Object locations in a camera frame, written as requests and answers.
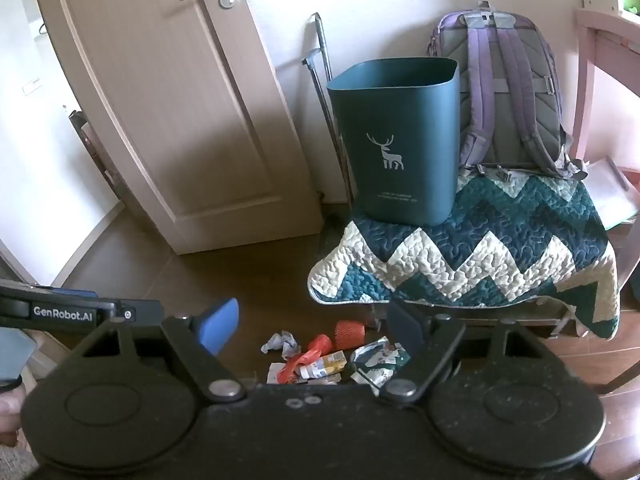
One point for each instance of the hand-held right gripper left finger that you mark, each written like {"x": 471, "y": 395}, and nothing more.
{"x": 219, "y": 327}

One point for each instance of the teal bin with deer print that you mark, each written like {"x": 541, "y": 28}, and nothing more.
{"x": 400, "y": 145}

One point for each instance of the orange foam net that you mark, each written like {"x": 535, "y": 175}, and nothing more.
{"x": 349, "y": 334}

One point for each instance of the green white wrapper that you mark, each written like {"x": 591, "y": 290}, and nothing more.
{"x": 377, "y": 360}

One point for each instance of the small white paper scrap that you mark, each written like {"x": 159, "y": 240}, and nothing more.
{"x": 276, "y": 372}

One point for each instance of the folded metal frame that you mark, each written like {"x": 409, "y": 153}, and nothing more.
{"x": 327, "y": 110}

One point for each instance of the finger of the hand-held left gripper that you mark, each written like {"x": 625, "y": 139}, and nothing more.
{"x": 75, "y": 312}
{"x": 75, "y": 293}

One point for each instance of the zigzag quilted blanket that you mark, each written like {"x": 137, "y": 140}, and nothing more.
{"x": 475, "y": 245}

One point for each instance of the purple grey backpack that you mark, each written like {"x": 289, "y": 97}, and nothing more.
{"x": 505, "y": 95}

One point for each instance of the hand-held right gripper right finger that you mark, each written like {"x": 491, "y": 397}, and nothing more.
{"x": 406, "y": 332}

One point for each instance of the yellow white snack packet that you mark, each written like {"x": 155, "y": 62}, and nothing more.
{"x": 327, "y": 364}

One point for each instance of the person's left hand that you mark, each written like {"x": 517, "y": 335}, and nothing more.
{"x": 9, "y": 412}

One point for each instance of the red plastic bag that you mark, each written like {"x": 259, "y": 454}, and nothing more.
{"x": 312, "y": 352}

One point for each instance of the white wall switch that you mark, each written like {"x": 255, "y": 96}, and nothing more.
{"x": 31, "y": 86}

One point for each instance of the beige wooden door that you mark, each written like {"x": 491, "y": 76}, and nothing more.
{"x": 175, "y": 100}

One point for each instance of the white paper sheets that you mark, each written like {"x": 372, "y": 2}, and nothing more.
{"x": 607, "y": 195}

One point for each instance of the white paper ball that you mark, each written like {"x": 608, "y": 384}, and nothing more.
{"x": 281, "y": 344}

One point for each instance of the dark metal strip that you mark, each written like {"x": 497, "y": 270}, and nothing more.
{"x": 95, "y": 155}

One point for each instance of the pink wooden furniture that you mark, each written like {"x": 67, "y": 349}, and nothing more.
{"x": 600, "y": 75}

